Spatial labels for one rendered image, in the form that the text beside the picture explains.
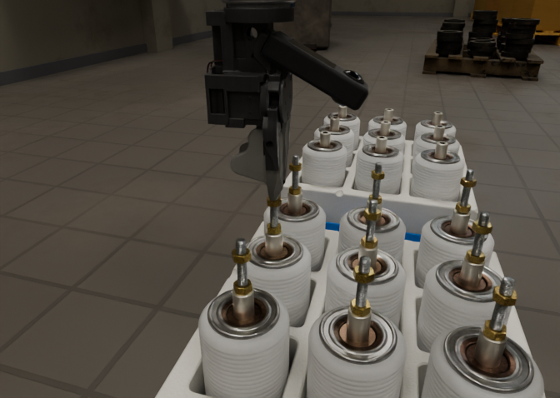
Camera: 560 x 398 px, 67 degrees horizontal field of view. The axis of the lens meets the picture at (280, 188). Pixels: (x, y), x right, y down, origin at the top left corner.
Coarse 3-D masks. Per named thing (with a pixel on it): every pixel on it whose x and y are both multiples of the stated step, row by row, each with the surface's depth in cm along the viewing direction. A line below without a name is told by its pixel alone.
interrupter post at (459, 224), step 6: (456, 210) 59; (456, 216) 58; (462, 216) 58; (468, 216) 58; (456, 222) 58; (462, 222) 58; (468, 222) 58; (450, 228) 60; (456, 228) 59; (462, 228) 58; (462, 234) 59
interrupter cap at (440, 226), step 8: (440, 216) 62; (448, 216) 63; (432, 224) 60; (440, 224) 61; (448, 224) 61; (440, 232) 59; (448, 232) 59; (472, 232) 59; (448, 240) 57; (456, 240) 57; (464, 240) 57; (472, 240) 57
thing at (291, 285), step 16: (304, 256) 54; (256, 272) 51; (272, 272) 51; (288, 272) 51; (304, 272) 53; (272, 288) 51; (288, 288) 52; (304, 288) 54; (288, 304) 53; (304, 304) 55; (304, 320) 56
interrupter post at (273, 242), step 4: (280, 232) 53; (268, 236) 53; (272, 236) 53; (276, 236) 53; (280, 236) 53; (268, 240) 53; (272, 240) 53; (276, 240) 53; (280, 240) 53; (268, 244) 53; (272, 244) 53; (276, 244) 53; (280, 244) 54; (268, 248) 54; (272, 248) 53; (276, 248) 53; (280, 248) 54; (268, 252) 54; (272, 252) 54; (276, 252) 54; (280, 252) 54
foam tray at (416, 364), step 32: (416, 256) 69; (224, 288) 59; (320, 288) 59; (416, 288) 59; (416, 320) 54; (512, 320) 54; (192, 352) 49; (416, 352) 49; (192, 384) 46; (288, 384) 45; (416, 384) 45
